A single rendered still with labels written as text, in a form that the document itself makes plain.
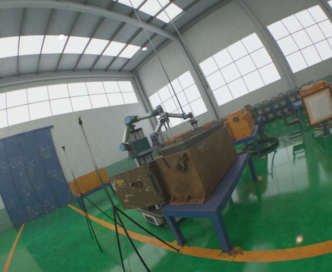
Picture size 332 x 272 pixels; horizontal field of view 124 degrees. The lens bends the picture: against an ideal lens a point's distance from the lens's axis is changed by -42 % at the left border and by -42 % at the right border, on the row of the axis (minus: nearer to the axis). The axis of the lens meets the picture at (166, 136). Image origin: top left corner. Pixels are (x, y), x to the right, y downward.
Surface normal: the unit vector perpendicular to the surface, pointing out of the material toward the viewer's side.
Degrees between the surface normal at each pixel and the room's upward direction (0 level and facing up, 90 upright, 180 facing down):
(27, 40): 180
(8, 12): 180
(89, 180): 90
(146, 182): 90
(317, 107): 90
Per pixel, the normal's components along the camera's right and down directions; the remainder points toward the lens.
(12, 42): 0.38, 0.93
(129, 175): -0.29, 0.10
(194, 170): -0.62, 0.24
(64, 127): 0.70, -0.29
